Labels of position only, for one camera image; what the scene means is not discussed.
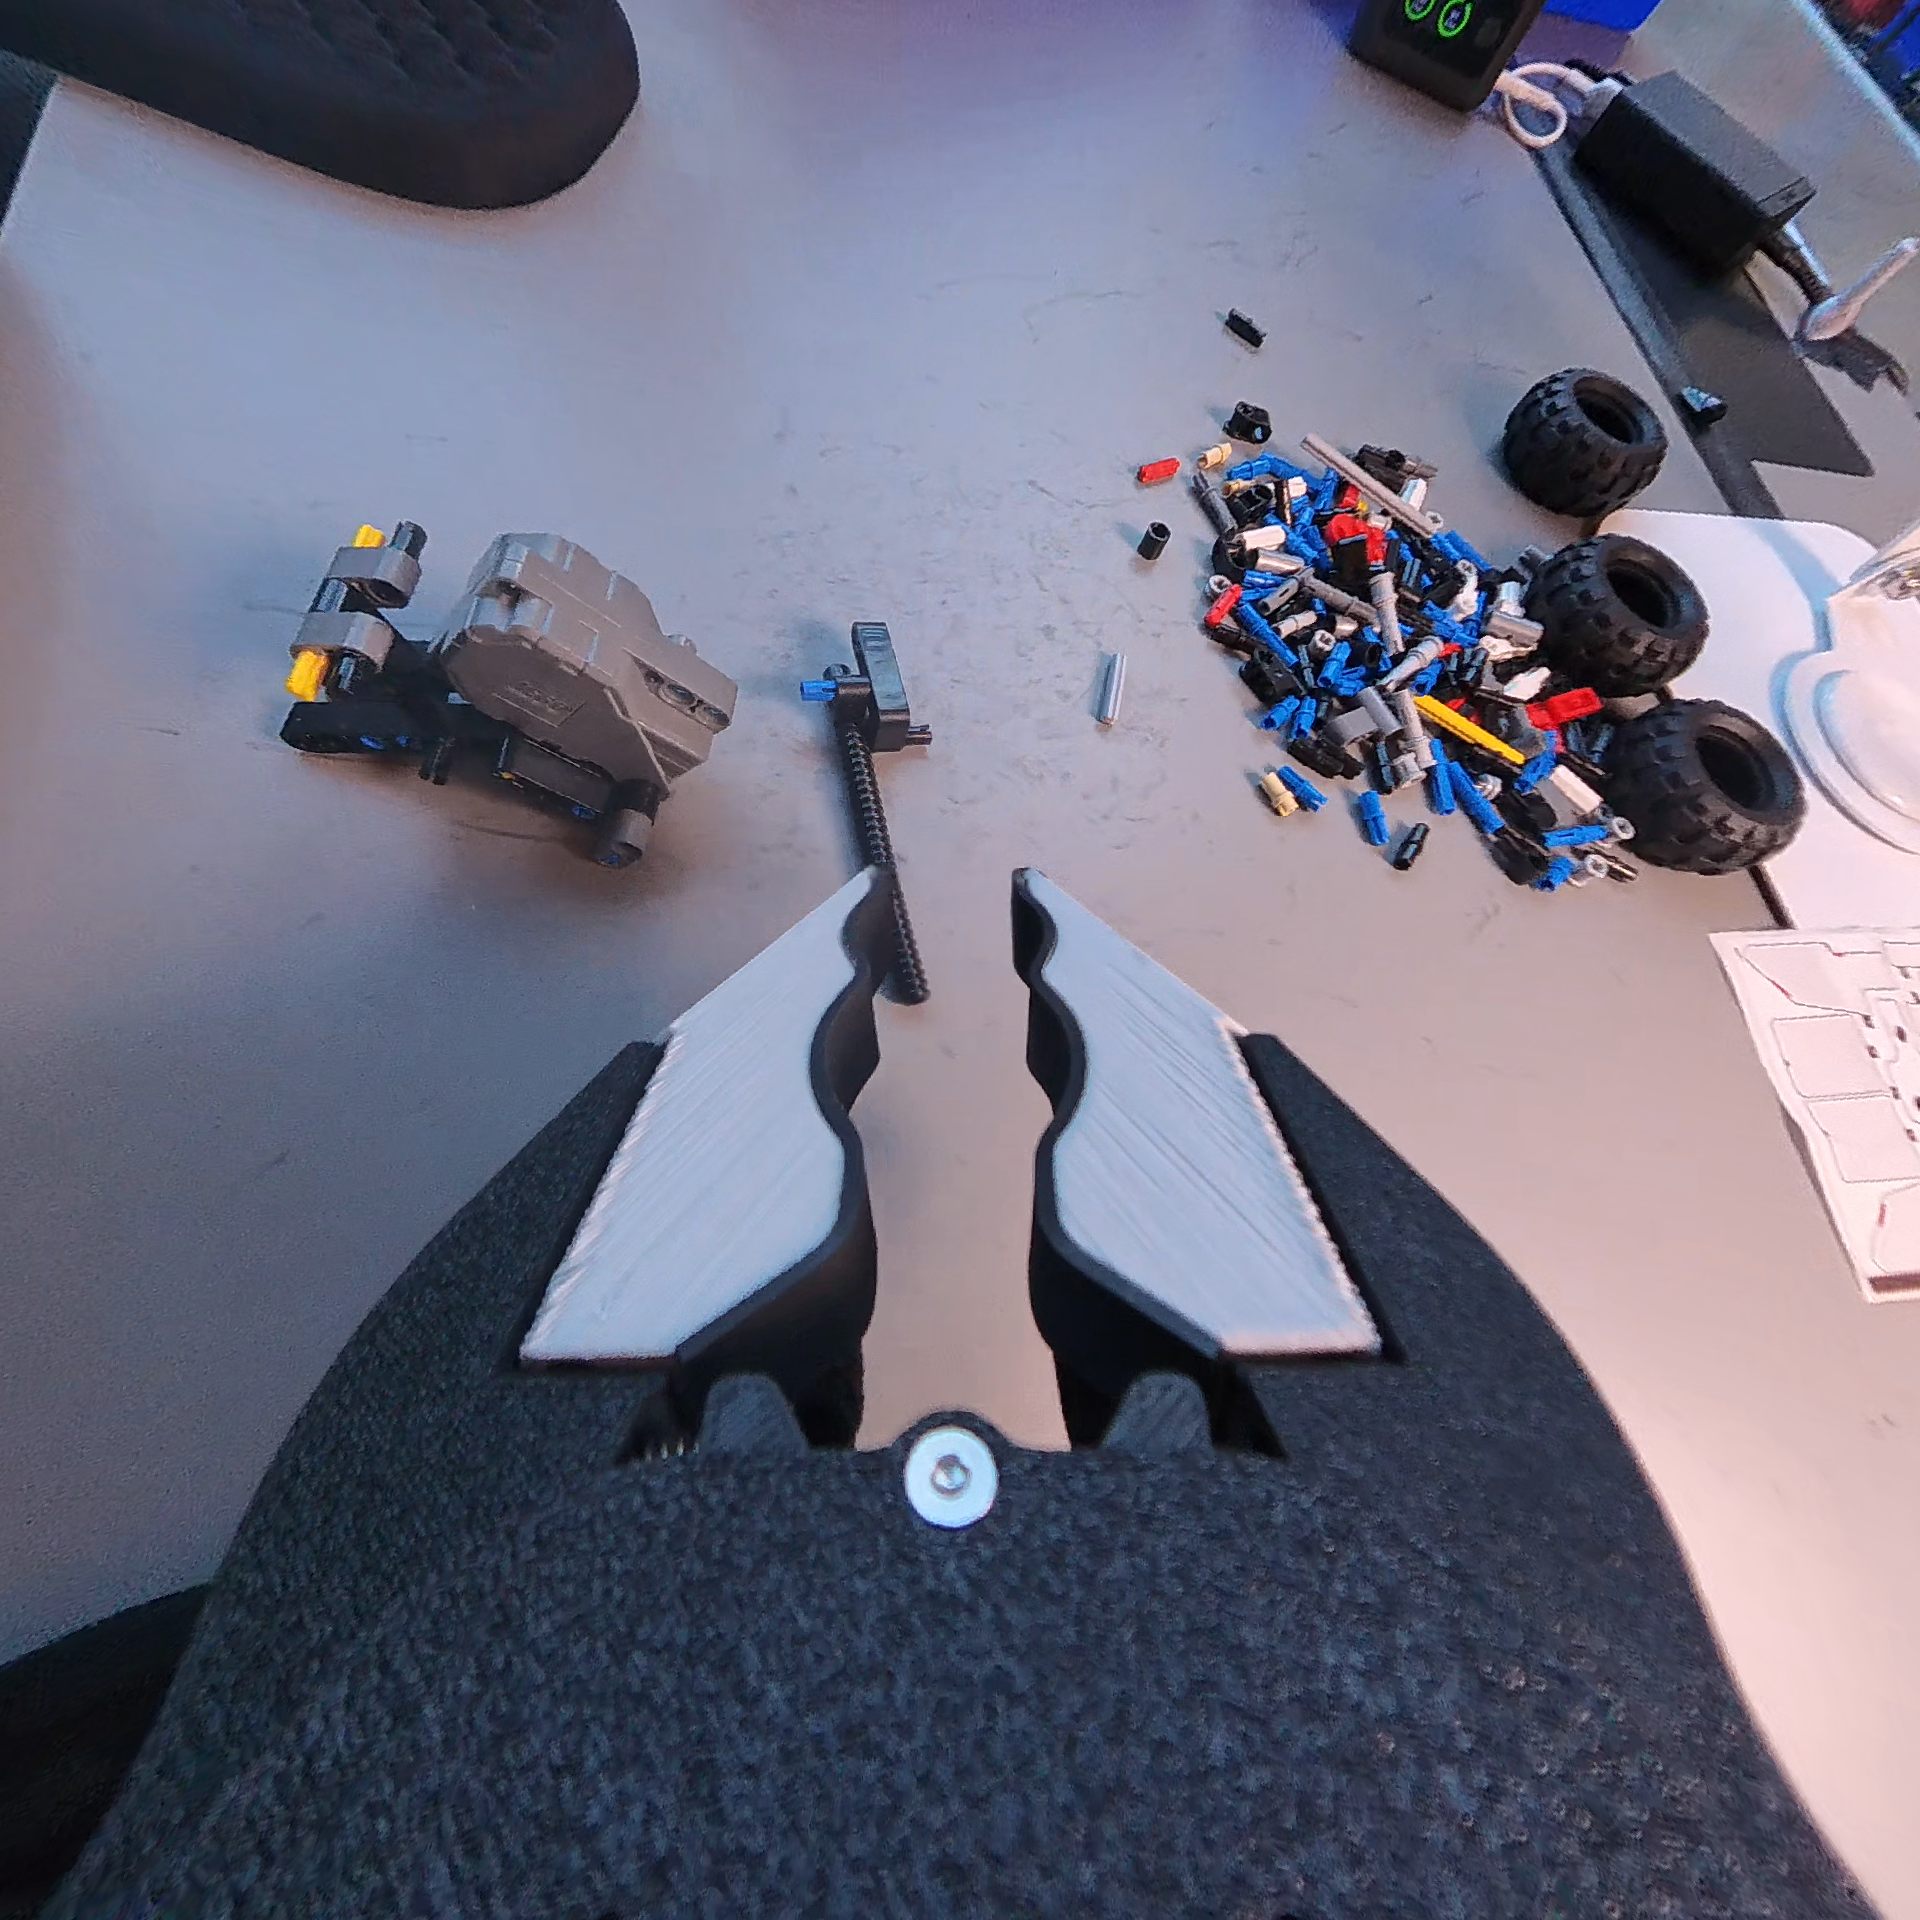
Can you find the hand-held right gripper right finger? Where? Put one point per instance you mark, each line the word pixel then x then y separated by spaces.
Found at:
pixel 1200 1201

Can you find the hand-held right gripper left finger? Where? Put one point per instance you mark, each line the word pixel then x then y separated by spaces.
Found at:
pixel 707 1201

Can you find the black toothed rod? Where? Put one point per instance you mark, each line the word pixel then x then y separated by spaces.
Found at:
pixel 872 780

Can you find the grey motor block assembly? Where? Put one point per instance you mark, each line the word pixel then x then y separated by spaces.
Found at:
pixel 571 675

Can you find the pile of small building bricks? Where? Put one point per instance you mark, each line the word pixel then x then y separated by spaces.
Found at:
pixel 1381 646

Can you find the grey desk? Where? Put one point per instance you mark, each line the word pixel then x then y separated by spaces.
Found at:
pixel 901 361

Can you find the small grey axle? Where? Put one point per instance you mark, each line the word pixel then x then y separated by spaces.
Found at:
pixel 1104 689

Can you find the clear sticker sheet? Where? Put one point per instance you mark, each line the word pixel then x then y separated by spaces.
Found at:
pixel 1836 1112

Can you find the black toy tyre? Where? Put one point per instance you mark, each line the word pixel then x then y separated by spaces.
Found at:
pixel 1620 615
pixel 1584 441
pixel 1706 788

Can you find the white book stand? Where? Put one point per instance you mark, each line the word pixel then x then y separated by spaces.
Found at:
pixel 1860 871

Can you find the black power adapter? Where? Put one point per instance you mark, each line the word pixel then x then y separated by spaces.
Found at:
pixel 1697 165

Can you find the black device with green display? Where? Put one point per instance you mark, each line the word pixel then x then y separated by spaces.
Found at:
pixel 1440 47

